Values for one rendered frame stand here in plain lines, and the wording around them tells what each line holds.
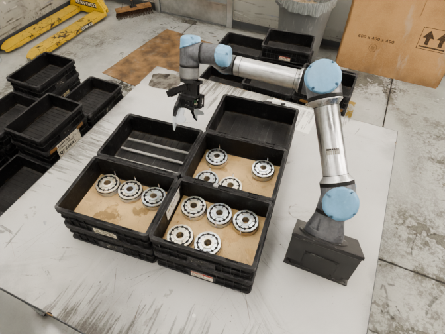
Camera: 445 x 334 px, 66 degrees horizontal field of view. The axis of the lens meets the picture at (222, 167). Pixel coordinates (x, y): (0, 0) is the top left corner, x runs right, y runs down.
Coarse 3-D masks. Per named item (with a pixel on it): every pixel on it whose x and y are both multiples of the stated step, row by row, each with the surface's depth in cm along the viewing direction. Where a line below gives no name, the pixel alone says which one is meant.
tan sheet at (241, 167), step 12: (204, 156) 163; (228, 156) 163; (204, 168) 158; (228, 168) 158; (240, 168) 159; (276, 168) 159; (240, 180) 154; (252, 180) 154; (252, 192) 149; (264, 192) 150
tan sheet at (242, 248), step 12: (180, 204) 145; (180, 216) 141; (204, 216) 141; (168, 228) 137; (192, 228) 137; (204, 228) 137; (216, 228) 137; (228, 228) 137; (228, 240) 134; (240, 240) 134; (252, 240) 134; (228, 252) 130; (240, 252) 130; (252, 252) 130
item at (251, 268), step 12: (180, 180) 141; (192, 180) 141; (228, 192) 137; (168, 204) 133; (156, 228) 126; (264, 228) 126; (156, 240) 122; (192, 252) 120; (204, 252) 120; (228, 264) 118; (240, 264) 117; (252, 264) 117
